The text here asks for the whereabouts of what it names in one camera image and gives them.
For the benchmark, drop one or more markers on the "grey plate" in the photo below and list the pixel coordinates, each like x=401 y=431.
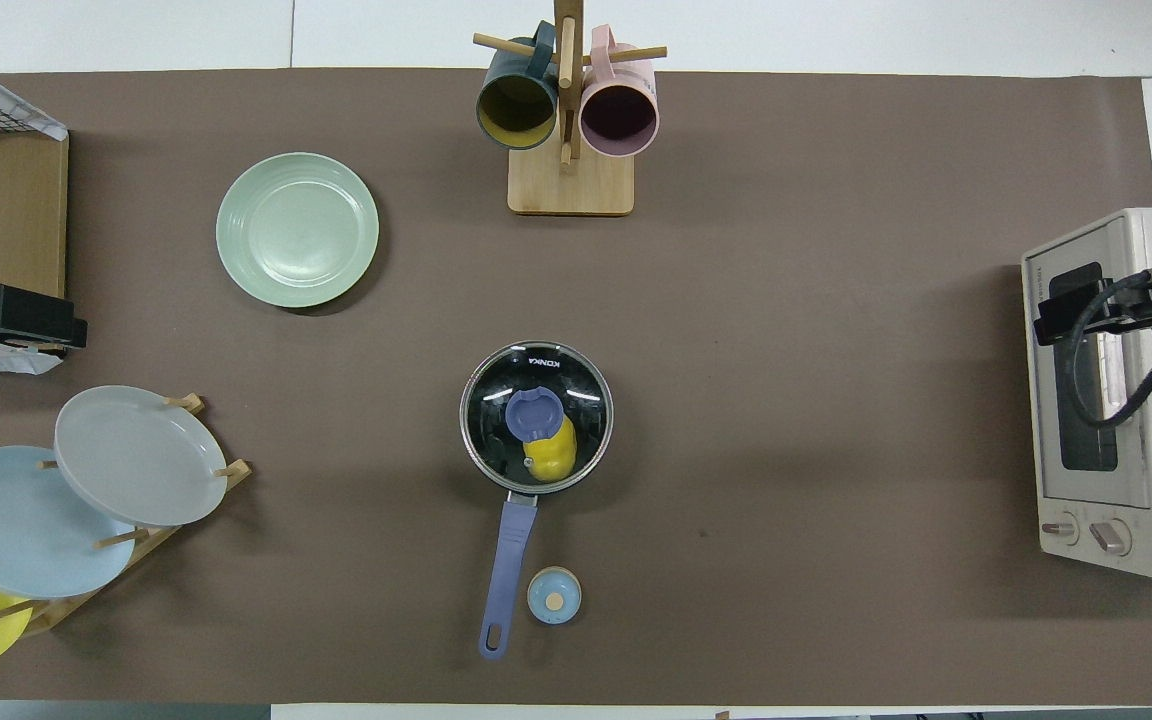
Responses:
x=136 y=455

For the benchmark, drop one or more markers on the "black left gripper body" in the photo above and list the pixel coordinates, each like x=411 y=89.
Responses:
x=31 y=312

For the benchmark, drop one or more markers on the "light green plate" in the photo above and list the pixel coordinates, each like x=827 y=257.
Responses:
x=296 y=230

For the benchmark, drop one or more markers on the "dark teal mug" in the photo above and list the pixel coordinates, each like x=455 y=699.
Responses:
x=516 y=105

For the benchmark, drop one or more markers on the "yellow potato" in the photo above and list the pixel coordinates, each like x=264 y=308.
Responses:
x=551 y=455

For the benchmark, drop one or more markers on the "brown table mat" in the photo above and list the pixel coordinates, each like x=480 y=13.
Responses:
x=736 y=300

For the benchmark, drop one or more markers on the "glass lid with purple knob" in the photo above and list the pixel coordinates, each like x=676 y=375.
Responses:
x=496 y=380

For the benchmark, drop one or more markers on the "pink mug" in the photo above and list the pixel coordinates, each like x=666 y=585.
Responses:
x=619 y=115

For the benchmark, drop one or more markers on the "wooden mug tree stand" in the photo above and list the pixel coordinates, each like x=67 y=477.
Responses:
x=571 y=185

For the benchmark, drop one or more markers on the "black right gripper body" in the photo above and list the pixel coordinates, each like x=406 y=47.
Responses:
x=1071 y=310

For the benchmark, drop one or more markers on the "beige toaster oven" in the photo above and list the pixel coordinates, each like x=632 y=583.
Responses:
x=1136 y=520

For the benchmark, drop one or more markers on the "wooden shelf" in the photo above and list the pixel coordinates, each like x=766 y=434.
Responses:
x=16 y=210

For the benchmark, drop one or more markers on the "wooden plate rack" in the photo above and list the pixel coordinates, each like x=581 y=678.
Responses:
x=66 y=605

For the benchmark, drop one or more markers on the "light blue plate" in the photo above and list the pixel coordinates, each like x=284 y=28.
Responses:
x=16 y=530

